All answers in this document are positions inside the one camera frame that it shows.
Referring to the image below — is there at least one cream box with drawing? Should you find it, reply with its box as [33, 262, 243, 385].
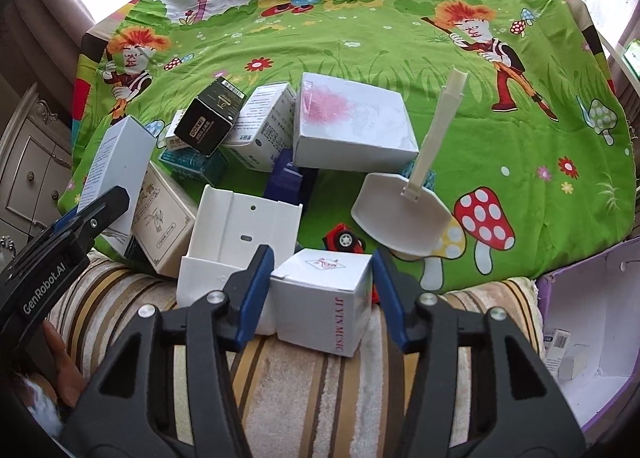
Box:
[125, 162, 198, 278]

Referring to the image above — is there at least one tall white box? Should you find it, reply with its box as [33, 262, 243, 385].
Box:
[77, 117, 155, 256]

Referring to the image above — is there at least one white plastic tray box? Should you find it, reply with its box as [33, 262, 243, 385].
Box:
[176, 185, 303, 307]

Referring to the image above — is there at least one teal box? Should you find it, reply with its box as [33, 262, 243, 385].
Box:
[160, 148, 228, 187]

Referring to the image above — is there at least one black shaver box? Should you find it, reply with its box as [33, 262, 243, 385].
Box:
[175, 76, 246, 157]

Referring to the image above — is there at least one dark blue box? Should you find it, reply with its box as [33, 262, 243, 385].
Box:
[262, 149, 319, 210]

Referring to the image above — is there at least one white box blue text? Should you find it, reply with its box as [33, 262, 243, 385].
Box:
[222, 83, 296, 173]

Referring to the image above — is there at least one white cube box red logo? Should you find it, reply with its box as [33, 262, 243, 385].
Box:
[270, 249, 372, 358]

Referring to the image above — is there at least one cream plastic scoop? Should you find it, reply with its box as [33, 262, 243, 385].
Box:
[352, 68, 468, 257]

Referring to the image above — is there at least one red toy car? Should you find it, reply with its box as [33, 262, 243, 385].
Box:
[322, 223, 366, 254]

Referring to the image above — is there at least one large white box pink stain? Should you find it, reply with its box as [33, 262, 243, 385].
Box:
[293, 72, 418, 173]

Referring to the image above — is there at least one small white red-text box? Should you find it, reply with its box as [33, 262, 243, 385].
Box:
[165, 109, 189, 151]

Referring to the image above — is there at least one person's left hand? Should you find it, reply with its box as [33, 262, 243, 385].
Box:
[14, 319, 86, 438]

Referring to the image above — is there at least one small white box in bin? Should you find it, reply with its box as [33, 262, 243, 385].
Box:
[558, 344, 589, 381]

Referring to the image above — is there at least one barcode white box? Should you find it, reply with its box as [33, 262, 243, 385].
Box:
[544, 328, 570, 378]

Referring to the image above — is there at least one white carved cabinet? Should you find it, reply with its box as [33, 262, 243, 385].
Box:
[0, 86, 72, 259]

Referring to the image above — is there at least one purple cardboard storage box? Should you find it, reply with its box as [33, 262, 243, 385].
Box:
[536, 238, 639, 444]

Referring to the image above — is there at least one striped beige sofa cover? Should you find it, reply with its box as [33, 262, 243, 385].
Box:
[46, 246, 547, 458]

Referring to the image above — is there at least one green cartoon print cloth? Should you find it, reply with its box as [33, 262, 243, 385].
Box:
[58, 0, 636, 290]

